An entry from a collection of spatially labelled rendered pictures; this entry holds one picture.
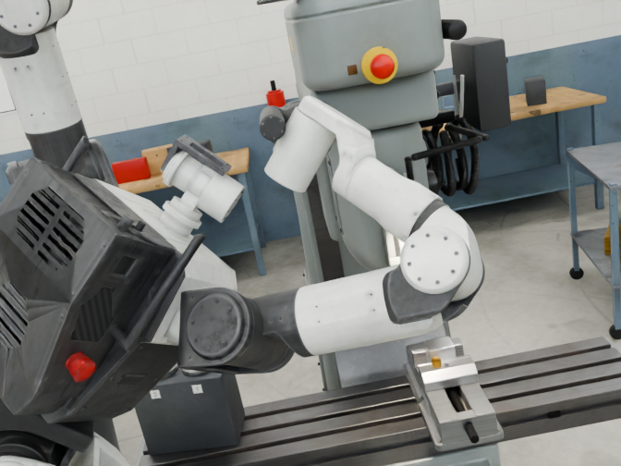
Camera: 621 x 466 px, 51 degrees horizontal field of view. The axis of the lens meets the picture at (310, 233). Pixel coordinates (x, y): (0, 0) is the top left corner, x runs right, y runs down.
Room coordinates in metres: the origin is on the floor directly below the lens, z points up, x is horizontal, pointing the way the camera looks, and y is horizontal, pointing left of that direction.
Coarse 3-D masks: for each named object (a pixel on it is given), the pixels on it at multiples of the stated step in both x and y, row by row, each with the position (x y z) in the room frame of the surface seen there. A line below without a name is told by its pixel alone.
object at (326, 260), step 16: (304, 192) 1.73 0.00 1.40; (304, 208) 1.74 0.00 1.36; (320, 208) 1.72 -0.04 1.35; (304, 224) 1.76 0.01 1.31; (320, 224) 1.72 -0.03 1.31; (304, 240) 1.77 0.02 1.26; (320, 240) 1.72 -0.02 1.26; (320, 256) 1.72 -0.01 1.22; (336, 256) 1.72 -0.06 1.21; (352, 256) 1.73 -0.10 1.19; (304, 272) 2.04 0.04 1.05; (320, 272) 1.73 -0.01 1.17; (336, 272) 1.72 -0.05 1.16; (352, 272) 1.73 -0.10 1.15; (448, 336) 1.77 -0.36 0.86; (336, 368) 1.73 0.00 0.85; (336, 384) 1.74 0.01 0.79
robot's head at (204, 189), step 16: (192, 160) 0.97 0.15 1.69; (176, 176) 0.96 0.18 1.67; (192, 176) 0.95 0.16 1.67; (208, 176) 0.96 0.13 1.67; (224, 176) 0.96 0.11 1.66; (192, 192) 0.95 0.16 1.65; (208, 192) 0.94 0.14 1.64; (224, 192) 0.94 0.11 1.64; (240, 192) 0.95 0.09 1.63; (176, 208) 0.95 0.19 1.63; (192, 208) 0.95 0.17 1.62; (208, 208) 0.94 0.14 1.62; (224, 208) 0.93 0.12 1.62
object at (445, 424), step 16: (416, 352) 1.39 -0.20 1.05; (416, 368) 1.38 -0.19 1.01; (416, 384) 1.39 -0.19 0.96; (416, 400) 1.35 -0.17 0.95; (432, 400) 1.24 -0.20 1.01; (448, 400) 1.23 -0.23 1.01; (464, 400) 1.25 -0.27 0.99; (480, 400) 1.20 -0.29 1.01; (432, 416) 1.23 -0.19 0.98; (448, 416) 1.17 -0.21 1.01; (464, 416) 1.16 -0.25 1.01; (480, 416) 1.16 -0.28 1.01; (432, 432) 1.20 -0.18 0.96; (448, 432) 1.16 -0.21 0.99; (464, 432) 1.16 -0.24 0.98; (480, 432) 1.16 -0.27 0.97; (496, 432) 1.16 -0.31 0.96; (448, 448) 1.15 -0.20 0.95
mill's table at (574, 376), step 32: (544, 352) 1.45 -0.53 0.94; (576, 352) 1.43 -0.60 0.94; (608, 352) 1.40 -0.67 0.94; (384, 384) 1.45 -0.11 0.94; (480, 384) 1.37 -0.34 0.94; (512, 384) 1.34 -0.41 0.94; (544, 384) 1.32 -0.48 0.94; (576, 384) 1.31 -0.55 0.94; (608, 384) 1.27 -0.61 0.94; (256, 416) 1.43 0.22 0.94; (288, 416) 1.39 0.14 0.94; (320, 416) 1.36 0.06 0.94; (352, 416) 1.34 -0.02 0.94; (384, 416) 1.31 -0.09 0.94; (416, 416) 1.30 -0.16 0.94; (512, 416) 1.25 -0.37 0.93; (544, 416) 1.26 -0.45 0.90; (576, 416) 1.25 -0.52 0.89; (608, 416) 1.25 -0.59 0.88; (224, 448) 1.31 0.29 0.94; (256, 448) 1.30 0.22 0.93; (288, 448) 1.26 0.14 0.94; (320, 448) 1.24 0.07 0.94; (352, 448) 1.24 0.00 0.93; (384, 448) 1.25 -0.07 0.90; (416, 448) 1.24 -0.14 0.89
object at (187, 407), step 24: (168, 384) 1.33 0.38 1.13; (192, 384) 1.32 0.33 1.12; (216, 384) 1.31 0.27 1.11; (144, 408) 1.33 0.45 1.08; (168, 408) 1.33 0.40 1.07; (192, 408) 1.32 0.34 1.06; (216, 408) 1.31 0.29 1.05; (240, 408) 1.40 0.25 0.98; (144, 432) 1.33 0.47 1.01; (168, 432) 1.33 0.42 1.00; (192, 432) 1.32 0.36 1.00; (216, 432) 1.31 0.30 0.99; (240, 432) 1.35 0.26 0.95
